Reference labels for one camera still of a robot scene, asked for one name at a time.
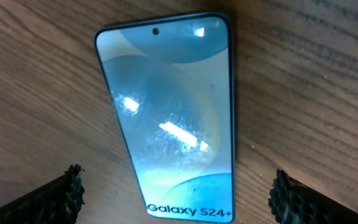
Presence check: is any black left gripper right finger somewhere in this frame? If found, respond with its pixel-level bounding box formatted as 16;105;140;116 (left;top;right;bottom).
268;169;358;224

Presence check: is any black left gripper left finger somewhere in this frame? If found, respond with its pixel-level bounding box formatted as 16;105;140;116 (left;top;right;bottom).
0;164;85;224

